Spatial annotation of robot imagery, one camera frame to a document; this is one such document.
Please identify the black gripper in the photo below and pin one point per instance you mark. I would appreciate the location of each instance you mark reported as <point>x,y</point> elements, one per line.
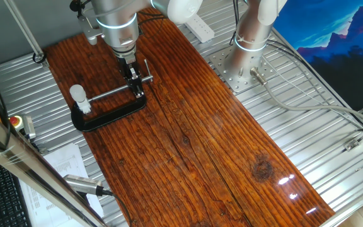
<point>125,67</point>

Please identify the white light bulb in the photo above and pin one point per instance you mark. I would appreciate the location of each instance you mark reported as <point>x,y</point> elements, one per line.
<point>77,92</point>

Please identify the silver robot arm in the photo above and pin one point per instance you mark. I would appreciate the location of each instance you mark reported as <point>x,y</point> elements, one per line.
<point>118,28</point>

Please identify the black C-clamp with steel screw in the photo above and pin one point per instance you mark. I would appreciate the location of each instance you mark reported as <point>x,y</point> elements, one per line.
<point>106,118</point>

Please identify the white power strip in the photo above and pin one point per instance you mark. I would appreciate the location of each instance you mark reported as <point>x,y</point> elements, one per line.
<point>202,30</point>

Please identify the brown wooden board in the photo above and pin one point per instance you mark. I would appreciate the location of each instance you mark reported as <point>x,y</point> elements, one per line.
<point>200,142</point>

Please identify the printed paper sheets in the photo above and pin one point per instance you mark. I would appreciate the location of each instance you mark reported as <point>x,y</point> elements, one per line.
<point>65,160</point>

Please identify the silver handheld device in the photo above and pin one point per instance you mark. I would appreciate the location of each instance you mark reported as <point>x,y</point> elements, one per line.
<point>82,184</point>

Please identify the emergency stop button box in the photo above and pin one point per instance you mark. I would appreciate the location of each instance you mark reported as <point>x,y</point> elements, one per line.
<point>22,124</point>

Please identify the blue mountain poster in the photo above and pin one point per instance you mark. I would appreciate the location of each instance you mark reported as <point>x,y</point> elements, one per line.
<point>332,38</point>

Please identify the silver camera bracket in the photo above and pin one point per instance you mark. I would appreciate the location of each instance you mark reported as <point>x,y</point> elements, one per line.
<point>88,30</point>

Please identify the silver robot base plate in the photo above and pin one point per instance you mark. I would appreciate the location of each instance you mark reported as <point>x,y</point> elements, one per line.
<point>232,80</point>

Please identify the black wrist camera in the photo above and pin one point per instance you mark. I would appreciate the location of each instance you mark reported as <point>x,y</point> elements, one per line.
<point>76,5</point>

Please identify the thin aluminium strut with bracket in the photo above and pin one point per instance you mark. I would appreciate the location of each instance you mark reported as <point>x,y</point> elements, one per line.
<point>24,30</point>

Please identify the large aluminium frame bar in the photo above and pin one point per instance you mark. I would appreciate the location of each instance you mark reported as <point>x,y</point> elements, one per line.
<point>27,164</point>

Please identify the small metal corner bracket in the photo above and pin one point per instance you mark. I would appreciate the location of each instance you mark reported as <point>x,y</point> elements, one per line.
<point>352,145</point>

